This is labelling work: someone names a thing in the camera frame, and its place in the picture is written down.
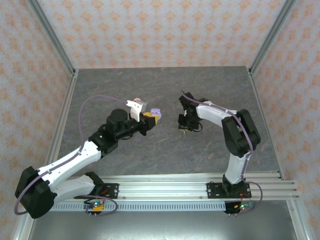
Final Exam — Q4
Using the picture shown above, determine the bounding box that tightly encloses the aluminium table side rail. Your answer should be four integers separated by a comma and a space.
12, 69, 80, 240
247, 67, 310, 240

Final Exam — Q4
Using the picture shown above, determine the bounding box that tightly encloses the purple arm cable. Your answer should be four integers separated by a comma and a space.
14, 95, 129, 217
180, 89, 263, 216

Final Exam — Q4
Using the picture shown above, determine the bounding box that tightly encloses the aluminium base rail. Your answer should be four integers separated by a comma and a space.
26, 171, 300, 201

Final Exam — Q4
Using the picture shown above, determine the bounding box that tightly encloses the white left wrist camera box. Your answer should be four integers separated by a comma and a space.
126, 98, 148, 123

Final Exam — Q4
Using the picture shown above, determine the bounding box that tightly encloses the aluminium frame post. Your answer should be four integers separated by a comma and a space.
26, 0, 79, 77
248, 0, 300, 76

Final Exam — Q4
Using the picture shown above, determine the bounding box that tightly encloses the small controller circuit board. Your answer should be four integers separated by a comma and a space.
226, 199, 256, 216
83, 199, 106, 216

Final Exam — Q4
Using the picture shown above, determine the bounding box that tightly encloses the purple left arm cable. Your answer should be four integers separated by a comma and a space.
14, 95, 129, 217

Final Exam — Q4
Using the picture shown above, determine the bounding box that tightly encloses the purple earbud charging case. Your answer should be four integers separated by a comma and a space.
149, 107, 163, 120

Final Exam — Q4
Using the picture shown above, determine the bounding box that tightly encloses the grey slotted cable duct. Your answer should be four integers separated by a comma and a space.
37, 201, 242, 212

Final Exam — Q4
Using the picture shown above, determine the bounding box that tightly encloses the grey metal panel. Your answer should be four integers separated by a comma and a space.
27, 211, 298, 240

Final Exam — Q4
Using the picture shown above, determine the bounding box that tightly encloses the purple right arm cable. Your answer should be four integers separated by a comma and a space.
180, 89, 263, 216

